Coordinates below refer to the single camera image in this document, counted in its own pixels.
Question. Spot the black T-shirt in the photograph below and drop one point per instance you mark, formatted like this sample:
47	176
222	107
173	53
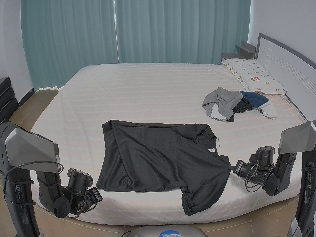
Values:
160	157

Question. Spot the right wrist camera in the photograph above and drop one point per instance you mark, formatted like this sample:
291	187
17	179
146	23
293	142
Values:
239	167

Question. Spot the grey bedside table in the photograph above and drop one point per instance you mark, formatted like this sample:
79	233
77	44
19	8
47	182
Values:
246	48

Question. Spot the pile of clothes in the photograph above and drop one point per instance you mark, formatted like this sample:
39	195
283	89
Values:
227	100

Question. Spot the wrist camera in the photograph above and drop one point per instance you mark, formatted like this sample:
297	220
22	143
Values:
239	167
95	194

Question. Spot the black chest of drawers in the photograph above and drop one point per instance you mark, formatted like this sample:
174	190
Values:
7	95

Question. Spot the blue-green curtain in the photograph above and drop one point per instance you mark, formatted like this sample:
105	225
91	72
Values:
74	33
185	21

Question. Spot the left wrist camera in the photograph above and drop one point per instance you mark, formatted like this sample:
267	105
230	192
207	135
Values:
95	194

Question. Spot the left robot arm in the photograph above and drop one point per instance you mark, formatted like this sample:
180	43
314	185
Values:
29	147

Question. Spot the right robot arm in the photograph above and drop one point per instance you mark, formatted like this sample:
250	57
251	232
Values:
296	137

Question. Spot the bed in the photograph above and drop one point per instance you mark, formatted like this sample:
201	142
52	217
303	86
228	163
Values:
148	95

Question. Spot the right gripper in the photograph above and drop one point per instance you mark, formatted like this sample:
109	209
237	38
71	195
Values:
247	171

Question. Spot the white printed pillow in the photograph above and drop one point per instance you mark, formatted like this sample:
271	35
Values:
256	75

